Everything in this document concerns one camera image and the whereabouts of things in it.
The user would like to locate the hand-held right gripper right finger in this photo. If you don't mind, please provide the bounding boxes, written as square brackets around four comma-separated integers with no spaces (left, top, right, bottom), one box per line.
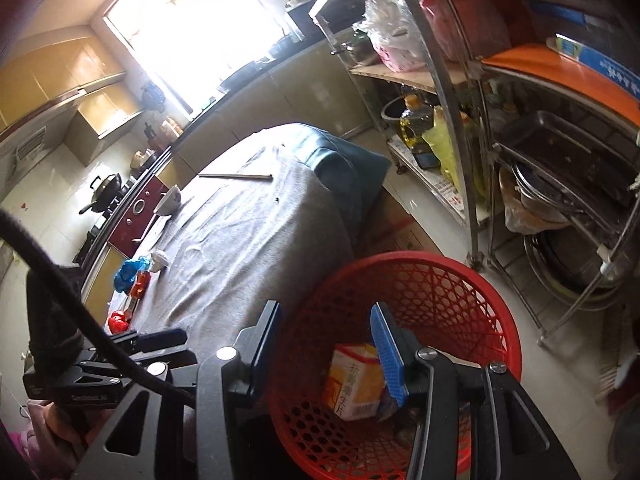
[369,301,583,480]

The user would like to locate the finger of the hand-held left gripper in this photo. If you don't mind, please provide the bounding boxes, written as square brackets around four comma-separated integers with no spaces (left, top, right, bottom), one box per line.
[92,329,189,357]
[127,350,199,369]

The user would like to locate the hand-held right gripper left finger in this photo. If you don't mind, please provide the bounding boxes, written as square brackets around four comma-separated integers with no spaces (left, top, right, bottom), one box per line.
[65,301,283,480]

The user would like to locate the orange wrapper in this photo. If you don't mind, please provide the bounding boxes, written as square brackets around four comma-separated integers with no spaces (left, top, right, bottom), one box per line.
[131,270,152,300]

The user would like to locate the blue plastic bag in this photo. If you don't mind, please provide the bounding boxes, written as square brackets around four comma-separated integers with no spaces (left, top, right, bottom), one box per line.
[114,256,151,292]

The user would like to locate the red plastic mesh basket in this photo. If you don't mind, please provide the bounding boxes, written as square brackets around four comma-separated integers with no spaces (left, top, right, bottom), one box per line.
[270,253,522,480]

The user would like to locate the person's left hand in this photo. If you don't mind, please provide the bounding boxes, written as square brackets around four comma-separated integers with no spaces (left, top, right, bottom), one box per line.
[22,400,109,479]

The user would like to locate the yellow drink carton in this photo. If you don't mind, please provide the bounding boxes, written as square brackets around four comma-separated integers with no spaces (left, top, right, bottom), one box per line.
[321,342,386,422]

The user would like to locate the grey tablecloth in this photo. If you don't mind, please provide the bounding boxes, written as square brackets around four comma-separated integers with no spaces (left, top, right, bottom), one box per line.
[107,132,358,356]

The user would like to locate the dark red oven panel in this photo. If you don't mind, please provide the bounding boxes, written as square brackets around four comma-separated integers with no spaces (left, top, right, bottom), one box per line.
[107,177,168,251]

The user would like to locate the cardboard box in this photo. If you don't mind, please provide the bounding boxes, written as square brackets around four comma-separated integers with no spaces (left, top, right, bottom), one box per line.
[360,195,446,261]

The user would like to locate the white bowl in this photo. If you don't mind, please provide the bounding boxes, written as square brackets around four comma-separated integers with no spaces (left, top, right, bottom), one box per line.
[156,185,182,217]

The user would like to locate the black wok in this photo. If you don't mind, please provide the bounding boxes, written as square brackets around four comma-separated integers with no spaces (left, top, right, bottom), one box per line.
[78,172,123,215]

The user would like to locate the pair of chopsticks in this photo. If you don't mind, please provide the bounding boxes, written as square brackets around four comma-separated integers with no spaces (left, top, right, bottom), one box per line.
[197,172,273,182]

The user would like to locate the white red printed box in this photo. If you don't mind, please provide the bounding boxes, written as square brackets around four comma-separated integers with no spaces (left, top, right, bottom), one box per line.
[390,135,481,221]

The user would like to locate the blue cloth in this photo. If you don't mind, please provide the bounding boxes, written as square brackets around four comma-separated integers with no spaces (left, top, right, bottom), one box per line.
[260,122,392,256]

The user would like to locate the steel rack with trays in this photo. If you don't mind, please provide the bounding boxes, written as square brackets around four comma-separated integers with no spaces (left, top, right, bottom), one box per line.
[420,0,640,348]

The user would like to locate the large round steel pan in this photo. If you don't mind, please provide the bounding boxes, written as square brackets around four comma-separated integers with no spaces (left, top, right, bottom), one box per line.
[522,230,631,306]

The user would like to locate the yellow plastic bag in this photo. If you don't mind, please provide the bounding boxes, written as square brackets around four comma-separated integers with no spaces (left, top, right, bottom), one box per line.
[422,107,488,201]

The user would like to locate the stack of steel pans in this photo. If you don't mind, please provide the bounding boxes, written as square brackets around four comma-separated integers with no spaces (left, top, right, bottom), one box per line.
[510,165,601,233]

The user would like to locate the cooking oil bottle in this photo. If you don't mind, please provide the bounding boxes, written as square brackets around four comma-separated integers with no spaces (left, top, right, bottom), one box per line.
[399,94,436,153]

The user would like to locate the dark round pot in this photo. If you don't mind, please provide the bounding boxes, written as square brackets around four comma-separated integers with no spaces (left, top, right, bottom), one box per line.
[380,92,426,136]

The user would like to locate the kitchen counter cabinet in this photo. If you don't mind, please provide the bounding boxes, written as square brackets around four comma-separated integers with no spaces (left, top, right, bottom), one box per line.
[170,40,381,201]

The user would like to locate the rectangular metal tray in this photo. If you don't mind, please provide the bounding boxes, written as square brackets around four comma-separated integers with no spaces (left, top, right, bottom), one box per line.
[497,110,640,211]

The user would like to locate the metal rack with wooden shelf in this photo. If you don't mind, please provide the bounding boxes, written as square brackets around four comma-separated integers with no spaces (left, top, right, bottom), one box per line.
[310,0,488,266]

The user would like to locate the window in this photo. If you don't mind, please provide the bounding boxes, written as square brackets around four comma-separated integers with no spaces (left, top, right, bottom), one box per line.
[102,0,291,116]

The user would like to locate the steel pot with lid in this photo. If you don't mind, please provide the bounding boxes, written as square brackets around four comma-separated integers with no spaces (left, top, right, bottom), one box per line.
[332,30,376,66]

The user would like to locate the black microwave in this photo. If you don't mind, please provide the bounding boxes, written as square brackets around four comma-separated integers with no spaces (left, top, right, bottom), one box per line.
[285,2,326,41]

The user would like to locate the white plastic bag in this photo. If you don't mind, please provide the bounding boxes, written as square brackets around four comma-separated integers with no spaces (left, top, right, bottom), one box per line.
[352,0,428,73]

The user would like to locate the orange board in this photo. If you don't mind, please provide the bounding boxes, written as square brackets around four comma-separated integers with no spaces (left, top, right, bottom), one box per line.
[480,42,640,128]

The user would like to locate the large red plastic bag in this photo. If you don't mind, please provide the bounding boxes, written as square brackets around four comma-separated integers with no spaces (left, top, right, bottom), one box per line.
[420,0,513,63]

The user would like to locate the long blue box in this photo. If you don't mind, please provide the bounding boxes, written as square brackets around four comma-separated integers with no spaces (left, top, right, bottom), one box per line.
[550,35,640,101]

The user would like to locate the black cable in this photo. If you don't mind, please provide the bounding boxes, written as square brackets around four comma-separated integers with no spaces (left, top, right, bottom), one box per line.
[0,208,197,403]

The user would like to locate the yellow wall cabinet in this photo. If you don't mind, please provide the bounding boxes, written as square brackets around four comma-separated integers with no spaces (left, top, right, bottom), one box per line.
[0,35,143,166]

